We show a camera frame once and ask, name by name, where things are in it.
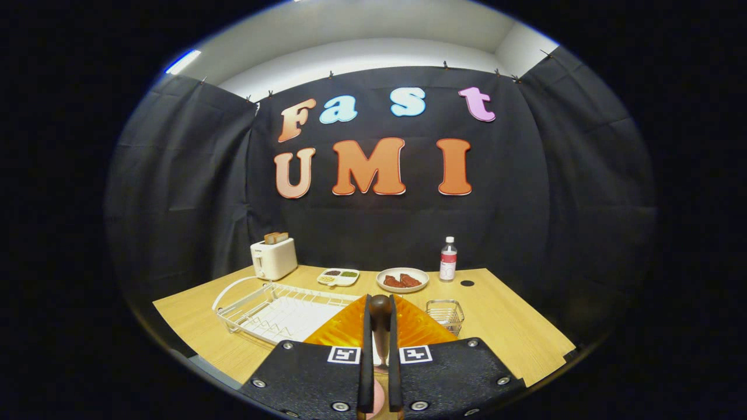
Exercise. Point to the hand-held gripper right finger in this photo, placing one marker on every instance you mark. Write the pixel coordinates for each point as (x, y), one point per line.
(393, 373)

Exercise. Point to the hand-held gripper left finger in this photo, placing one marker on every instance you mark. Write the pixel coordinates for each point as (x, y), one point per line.
(366, 373)

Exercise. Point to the pink plate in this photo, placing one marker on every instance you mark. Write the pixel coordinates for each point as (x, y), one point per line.
(379, 399)

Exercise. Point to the white plate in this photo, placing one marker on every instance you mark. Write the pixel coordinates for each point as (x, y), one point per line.
(402, 290)

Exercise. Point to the white divided bean dish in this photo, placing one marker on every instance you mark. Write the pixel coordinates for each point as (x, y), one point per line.
(338, 281)

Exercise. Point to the brown steak piece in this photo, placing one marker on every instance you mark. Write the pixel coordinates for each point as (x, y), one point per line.
(411, 280)
(394, 282)

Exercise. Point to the clear bottle red label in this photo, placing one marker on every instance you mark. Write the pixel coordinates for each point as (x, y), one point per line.
(448, 262)

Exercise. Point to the black backdrop cloth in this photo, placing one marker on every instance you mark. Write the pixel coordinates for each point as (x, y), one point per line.
(379, 233)

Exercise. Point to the white toaster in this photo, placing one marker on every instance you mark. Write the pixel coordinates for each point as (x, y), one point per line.
(277, 259)

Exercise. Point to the toast bread slices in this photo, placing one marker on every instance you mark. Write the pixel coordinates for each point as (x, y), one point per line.
(275, 237)

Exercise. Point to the narrow ceiling light panel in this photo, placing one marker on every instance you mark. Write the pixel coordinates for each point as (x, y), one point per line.
(182, 61)

